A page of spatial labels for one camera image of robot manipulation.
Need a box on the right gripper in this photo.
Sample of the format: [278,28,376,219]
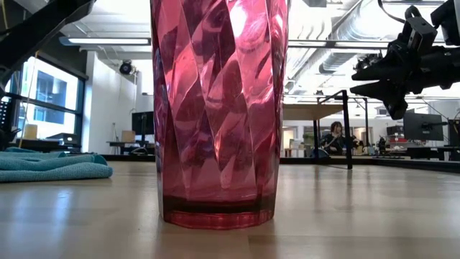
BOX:
[350,35,450,121]

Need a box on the pink faceted plastic tumbler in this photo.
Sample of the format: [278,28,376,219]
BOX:
[149,0,290,230]

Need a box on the wooden shelf with black legs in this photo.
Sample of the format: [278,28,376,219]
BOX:
[282,89,354,170]

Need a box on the black monitor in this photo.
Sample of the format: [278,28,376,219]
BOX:
[402,112,445,142]
[132,111,155,136]

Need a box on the person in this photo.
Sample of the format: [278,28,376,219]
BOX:
[321,121,355,156]

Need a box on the long ceiling light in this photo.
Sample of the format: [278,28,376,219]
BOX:
[59,35,152,47]

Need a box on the teal microfibre cloth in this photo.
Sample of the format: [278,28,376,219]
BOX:
[0,146,114,183]

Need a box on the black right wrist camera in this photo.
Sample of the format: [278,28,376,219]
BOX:
[401,5,438,55]

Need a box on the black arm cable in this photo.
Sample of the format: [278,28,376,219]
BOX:
[377,0,408,24]

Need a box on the black aluminium frame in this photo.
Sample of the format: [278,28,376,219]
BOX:
[102,153,460,174]

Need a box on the black ceiling camera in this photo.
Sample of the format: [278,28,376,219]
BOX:
[119,60,134,76]

